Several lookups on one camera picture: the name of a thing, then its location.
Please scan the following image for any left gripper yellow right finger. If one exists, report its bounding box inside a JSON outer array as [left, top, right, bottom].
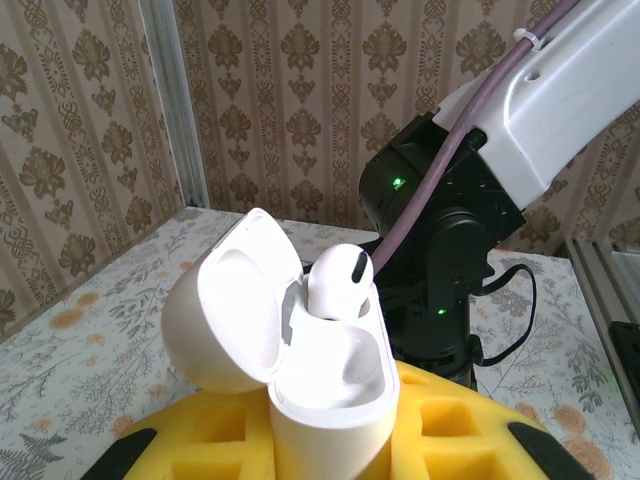
[[387, 360, 597, 480]]

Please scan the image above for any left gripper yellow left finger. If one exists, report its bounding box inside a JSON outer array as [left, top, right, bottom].
[[105, 388, 275, 480]]

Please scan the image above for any white earbud charging case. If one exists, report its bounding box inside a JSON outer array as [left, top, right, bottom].
[[162, 207, 402, 480]]

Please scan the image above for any white wireless earbud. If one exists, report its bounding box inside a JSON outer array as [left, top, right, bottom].
[[302, 244, 375, 321]]

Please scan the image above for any floral patterned table cover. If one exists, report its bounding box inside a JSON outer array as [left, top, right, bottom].
[[0, 204, 640, 480]]

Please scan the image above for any black connector board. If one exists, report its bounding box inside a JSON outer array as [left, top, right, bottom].
[[608, 319, 640, 389]]

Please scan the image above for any black power cable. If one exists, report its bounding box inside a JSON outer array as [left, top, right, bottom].
[[472, 263, 539, 369]]

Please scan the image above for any wide aluminium mounting rail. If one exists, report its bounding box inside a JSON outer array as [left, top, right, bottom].
[[564, 238, 640, 480]]

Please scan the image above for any aluminium frame post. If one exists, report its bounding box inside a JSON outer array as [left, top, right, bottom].
[[141, 0, 210, 210]]

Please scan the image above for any white cable tie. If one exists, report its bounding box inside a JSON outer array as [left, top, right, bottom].
[[513, 28, 542, 52]]

